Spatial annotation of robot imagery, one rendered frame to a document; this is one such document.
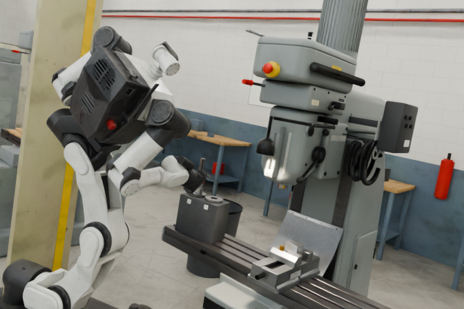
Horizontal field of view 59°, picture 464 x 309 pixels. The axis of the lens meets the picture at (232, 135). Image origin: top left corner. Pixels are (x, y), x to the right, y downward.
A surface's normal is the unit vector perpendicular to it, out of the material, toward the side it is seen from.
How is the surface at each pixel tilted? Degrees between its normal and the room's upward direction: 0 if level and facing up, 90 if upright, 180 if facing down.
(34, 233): 90
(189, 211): 90
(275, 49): 90
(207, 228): 90
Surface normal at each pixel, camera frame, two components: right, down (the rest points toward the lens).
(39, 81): 0.76, 0.19
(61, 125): -0.37, 0.03
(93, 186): -0.33, 0.45
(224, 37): -0.63, -0.03
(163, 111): -0.33, -0.36
